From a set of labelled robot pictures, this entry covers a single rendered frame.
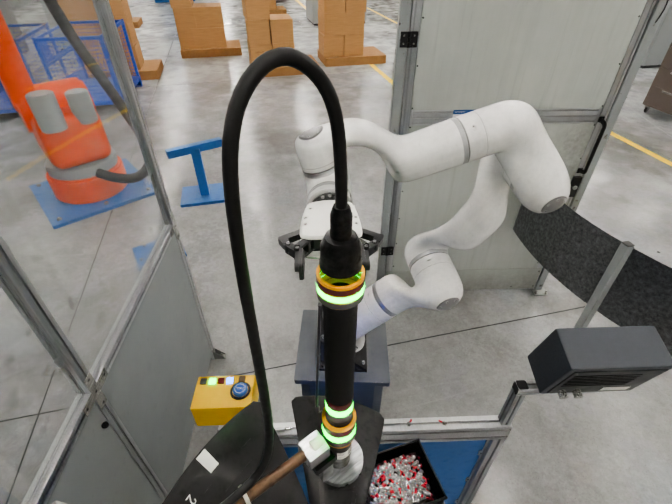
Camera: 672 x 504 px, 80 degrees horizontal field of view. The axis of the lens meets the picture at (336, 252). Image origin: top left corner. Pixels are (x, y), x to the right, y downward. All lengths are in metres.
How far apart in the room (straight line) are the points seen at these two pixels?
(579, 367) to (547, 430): 1.42
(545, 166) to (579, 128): 1.72
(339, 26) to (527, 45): 6.40
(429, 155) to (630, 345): 0.74
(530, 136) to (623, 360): 0.62
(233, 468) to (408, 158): 0.59
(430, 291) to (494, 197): 0.30
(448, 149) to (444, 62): 1.43
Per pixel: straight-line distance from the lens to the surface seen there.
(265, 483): 0.55
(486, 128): 0.81
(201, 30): 9.55
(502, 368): 2.69
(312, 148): 0.72
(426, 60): 2.17
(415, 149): 0.77
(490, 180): 1.02
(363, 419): 1.00
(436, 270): 1.13
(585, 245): 2.33
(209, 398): 1.19
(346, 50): 8.60
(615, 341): 1.24
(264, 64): 0.24
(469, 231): 1.04
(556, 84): 2.44
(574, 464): 2.52
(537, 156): 0.89
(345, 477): 0.63
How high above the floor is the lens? 2.05
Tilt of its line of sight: 39 degrees down
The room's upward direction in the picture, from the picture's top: straight up
